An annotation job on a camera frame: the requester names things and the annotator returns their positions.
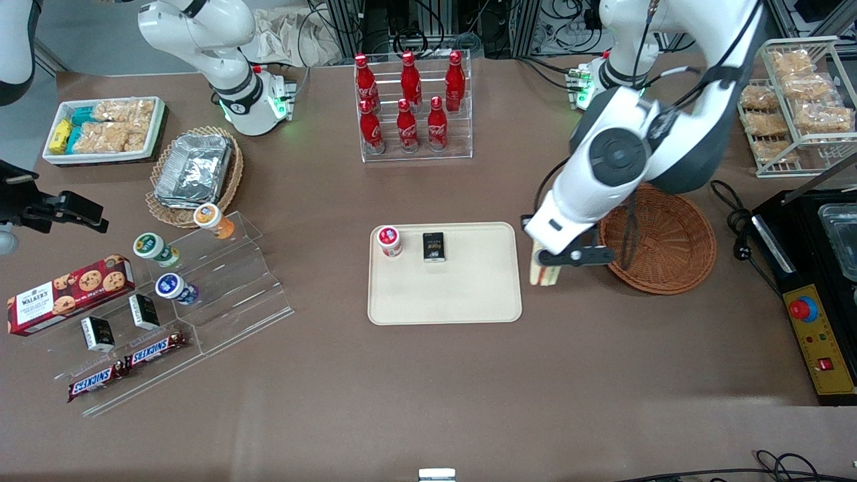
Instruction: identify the beige plastic tray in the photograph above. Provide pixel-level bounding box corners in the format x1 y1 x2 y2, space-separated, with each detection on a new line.
368 222 522 326

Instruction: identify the stack of foil trays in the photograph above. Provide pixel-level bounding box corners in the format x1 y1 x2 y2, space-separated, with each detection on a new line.
153 133 234 209

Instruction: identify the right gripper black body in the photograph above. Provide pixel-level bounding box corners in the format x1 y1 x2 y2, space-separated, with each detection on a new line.
0 184 51 234

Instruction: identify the Snickers chocolate bar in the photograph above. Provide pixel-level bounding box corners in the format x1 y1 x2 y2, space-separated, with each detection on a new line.
123 331 189 371
66 361 129 404

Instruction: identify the round brown wicker basket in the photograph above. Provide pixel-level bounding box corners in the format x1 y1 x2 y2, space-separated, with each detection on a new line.
597 184 718 296

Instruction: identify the black floor cable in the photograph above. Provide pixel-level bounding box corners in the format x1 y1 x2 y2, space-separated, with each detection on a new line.
613 450 857 482

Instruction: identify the black power cable with plug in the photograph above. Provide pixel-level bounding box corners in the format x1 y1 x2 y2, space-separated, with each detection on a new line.
710 179 785 297

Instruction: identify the blue lid yogurt cup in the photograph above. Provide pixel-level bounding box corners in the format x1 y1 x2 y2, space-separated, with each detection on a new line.
155 272 200 307

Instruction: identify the clear acrylic bottle rack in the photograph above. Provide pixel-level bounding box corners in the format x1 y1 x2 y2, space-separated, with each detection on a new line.
354 49 474 163

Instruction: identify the red cola bottle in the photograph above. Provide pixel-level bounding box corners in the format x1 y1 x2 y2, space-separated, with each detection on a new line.
354 54 380 112
396 98 420 154
359 99 386 155
445 50 467 113
400 51 423 111
426 96 449 153

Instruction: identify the green lid yogurt cup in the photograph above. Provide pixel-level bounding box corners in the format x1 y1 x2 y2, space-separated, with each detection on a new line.
132 232 181 269

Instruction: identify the clear plastic container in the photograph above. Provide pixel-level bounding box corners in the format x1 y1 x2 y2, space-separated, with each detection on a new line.
818 204 857 283

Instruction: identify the aluminium frame equipment rack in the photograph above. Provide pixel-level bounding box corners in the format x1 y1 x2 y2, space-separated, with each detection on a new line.
309 0 544 60

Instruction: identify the white rectangular snack bin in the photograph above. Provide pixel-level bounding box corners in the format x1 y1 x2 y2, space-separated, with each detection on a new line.
42 96 167 168

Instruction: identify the triangular sandwich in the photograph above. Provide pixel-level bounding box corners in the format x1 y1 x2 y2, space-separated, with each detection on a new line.
529 242 561 288

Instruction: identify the red emergency stop button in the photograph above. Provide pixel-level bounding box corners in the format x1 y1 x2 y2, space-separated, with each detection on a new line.
788 295 820 325

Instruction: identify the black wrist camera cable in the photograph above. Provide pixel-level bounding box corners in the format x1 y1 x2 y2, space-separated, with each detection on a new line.
623 0 765 270

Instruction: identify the black machine with yellow panel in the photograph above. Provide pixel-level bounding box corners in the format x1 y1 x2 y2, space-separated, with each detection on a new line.
751 189 857 408

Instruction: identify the oval wicker basket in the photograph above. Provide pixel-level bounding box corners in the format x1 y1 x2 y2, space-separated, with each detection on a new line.
145 125 245 230

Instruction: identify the white wire rack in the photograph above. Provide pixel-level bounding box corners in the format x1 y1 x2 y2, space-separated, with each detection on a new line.
738 37 857 179

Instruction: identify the red Walkers cookie box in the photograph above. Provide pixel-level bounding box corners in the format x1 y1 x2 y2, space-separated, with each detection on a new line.
6 254 136 337

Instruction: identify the orange lid yogurt cup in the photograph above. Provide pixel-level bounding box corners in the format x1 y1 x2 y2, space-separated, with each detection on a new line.
193 202 236 241

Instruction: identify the red lid yogurt cup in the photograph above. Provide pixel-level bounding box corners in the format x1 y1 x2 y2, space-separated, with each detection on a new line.
377 226 403 258

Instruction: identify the clear acrylic tiered stand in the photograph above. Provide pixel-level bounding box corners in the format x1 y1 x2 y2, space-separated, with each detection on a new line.
25 211 295 418

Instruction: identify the yellow snack packet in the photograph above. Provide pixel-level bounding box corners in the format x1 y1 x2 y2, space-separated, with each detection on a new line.
48 118 74 155

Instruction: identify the rice cracker snack packet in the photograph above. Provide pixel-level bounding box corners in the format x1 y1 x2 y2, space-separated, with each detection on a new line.
739 85 781 112
124 120 151 153
793 103 855 134
744 111 786 139
769 50 815 76
76 123 129 154
779 73 832 102
753 139 799 165
92 98 156 125

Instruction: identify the beige cloth bag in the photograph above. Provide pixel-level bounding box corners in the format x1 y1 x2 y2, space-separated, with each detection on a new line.
240 8 343 68

